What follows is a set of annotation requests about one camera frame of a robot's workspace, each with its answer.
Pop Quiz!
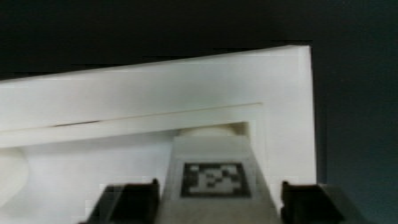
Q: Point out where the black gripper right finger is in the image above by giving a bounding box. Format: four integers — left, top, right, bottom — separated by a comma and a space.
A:
280, 180, 372, 224

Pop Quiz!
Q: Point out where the white square tabletop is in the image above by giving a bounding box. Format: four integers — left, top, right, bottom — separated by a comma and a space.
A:
0, 46, 317, 224

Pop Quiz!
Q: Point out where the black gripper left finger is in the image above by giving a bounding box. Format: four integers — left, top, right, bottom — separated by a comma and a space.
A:
79, 180, 160, 224

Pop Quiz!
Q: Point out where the white leg with tag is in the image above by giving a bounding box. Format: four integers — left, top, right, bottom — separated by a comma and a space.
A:
157, 125, 283, 224

